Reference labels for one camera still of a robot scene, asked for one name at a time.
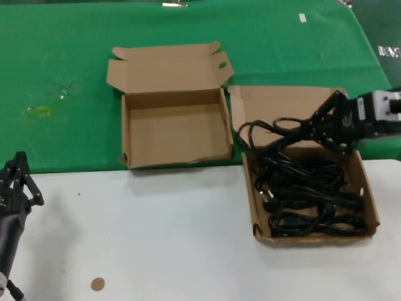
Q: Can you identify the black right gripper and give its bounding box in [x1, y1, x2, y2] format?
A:
[300, 90, 362, 156]

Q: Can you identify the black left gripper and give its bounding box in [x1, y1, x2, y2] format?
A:
[0, 150, 45, 219]

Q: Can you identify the cardboard box with creased lid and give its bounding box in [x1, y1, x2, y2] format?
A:
[227, 85, 380, 248]

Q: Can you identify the cardboard box with straight lid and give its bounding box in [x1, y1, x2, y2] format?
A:
[106, 41, 235, 171]

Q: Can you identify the shiny silver foil piece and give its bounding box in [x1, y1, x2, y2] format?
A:
[378, 46, 401, 58]

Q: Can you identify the green table cloth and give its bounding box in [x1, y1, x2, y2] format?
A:
[0, 0, 401, 176]

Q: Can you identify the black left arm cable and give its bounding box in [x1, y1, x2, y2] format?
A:
[6, 278, 28, 301]

